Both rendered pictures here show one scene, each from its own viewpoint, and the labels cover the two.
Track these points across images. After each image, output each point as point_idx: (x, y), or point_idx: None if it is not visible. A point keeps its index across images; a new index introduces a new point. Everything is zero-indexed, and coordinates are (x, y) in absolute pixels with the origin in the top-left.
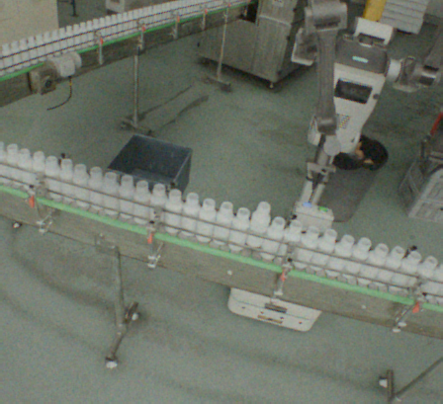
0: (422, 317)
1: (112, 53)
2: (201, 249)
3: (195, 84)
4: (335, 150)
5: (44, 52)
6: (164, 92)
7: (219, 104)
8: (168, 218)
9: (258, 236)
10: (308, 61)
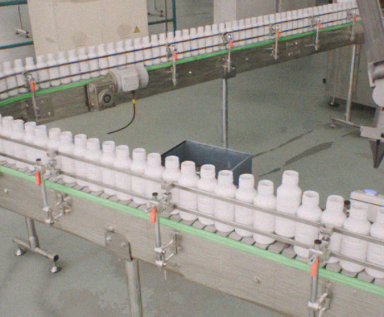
0: None
1: (190, 74)
2: (217, 240)
3: (315, 129)
4: None
5: (107, 65)
6: (271, 138)
7: (345, 152)
8: (180, 198)
9: (283, 216)
10: None
